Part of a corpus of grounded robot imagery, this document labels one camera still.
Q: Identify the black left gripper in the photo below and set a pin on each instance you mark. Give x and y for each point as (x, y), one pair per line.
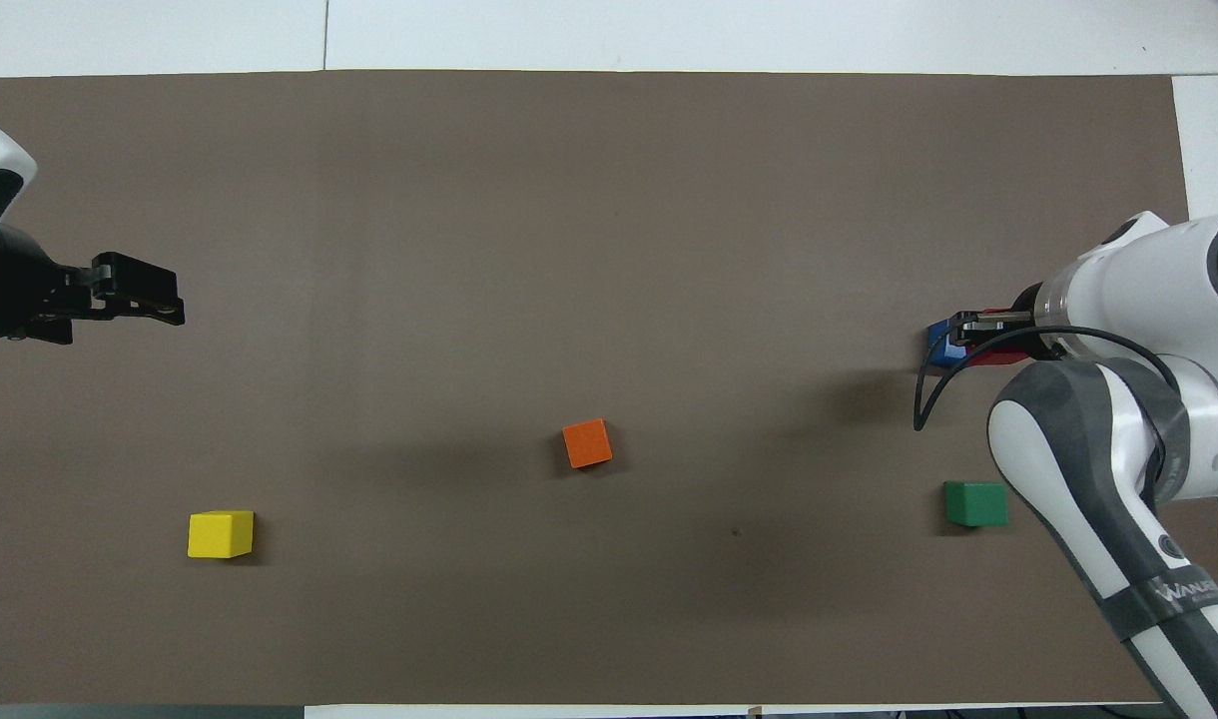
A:
(15, 295)

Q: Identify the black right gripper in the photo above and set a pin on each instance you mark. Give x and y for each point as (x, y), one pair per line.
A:
(1031, 320)

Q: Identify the red wooden block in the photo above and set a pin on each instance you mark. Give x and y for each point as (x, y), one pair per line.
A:
(998, 357)

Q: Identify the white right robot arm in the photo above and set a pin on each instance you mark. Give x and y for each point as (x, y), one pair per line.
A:
(1168, 270)

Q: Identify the blue wooden block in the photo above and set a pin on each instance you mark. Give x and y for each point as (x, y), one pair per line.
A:
(936, 345)

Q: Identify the green wooden block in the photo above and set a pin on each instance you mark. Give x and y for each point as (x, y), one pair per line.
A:
(976, 504)

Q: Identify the yellow wooden block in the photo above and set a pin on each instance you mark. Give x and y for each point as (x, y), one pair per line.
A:
(220, 535)

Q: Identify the orange wooden block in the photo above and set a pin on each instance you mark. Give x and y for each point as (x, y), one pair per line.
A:
(587, 444)

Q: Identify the brown table mat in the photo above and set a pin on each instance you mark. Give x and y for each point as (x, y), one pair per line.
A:
(609, 200)

